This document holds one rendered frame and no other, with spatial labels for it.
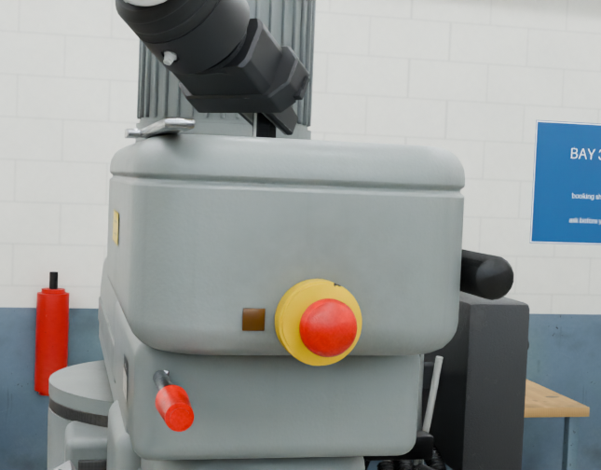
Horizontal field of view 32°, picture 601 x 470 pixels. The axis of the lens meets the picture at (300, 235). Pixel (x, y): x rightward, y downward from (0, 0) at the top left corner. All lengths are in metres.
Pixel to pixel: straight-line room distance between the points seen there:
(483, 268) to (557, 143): 4.94
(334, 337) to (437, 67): 4.83
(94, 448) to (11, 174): 3.85
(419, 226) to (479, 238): 4.81
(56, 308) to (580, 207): 2.77
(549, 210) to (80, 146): 2.46
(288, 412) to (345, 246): 0.17
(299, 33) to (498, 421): 0.51
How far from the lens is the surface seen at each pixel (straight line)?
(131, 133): 0.89
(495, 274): 0.83
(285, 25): 1.15
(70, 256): 5.17
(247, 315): 0.75
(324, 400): 0.87
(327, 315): 0.71
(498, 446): 1.30
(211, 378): 0.85
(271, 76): 0.90
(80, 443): 1.37
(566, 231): 5.79
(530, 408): 4.90
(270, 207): 0.75
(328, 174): 0.75
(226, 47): 0.86
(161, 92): 1.15
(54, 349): 5.07
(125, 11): 0.85
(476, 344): 1.26
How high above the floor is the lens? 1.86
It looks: 3 degrees down
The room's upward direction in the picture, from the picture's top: 2 degrees clockwise
